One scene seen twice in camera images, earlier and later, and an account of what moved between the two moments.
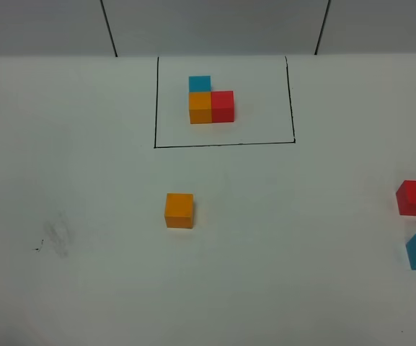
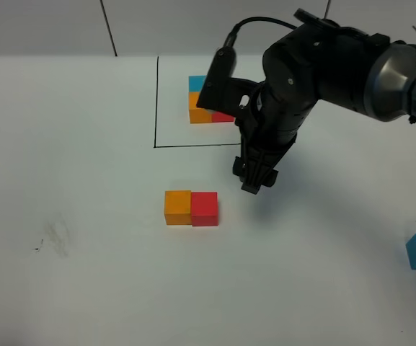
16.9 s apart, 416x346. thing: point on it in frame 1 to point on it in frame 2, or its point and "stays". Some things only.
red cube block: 415,197 to 205,208
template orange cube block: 200,107 stays
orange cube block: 179,210 stays
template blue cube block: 200,83 stays
